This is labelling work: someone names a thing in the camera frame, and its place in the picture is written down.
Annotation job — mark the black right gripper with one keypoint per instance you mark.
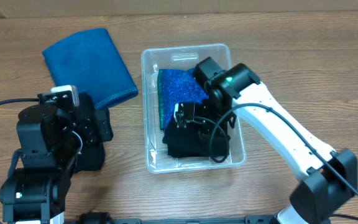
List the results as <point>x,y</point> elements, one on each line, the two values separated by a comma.
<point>212,129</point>

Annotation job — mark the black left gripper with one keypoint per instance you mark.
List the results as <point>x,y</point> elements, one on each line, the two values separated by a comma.
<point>96,132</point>

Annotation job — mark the black cloth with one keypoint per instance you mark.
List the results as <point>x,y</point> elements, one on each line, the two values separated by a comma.
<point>90,159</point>
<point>192,141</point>

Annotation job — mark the blue sequin cloth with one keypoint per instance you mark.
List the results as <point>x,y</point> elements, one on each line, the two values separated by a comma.
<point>176,86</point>

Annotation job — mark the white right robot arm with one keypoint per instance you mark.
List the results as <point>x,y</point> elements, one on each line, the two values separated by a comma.
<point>327,178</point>

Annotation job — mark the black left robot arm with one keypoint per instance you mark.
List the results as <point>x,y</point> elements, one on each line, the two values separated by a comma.
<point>60,136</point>

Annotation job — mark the clear plastic container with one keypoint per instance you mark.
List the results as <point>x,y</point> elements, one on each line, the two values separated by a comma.
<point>183,58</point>

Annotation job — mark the dark blue folded towel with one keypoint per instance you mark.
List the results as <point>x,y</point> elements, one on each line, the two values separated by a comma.
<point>90,61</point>

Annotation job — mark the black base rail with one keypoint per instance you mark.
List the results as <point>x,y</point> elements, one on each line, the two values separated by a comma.
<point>105,218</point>

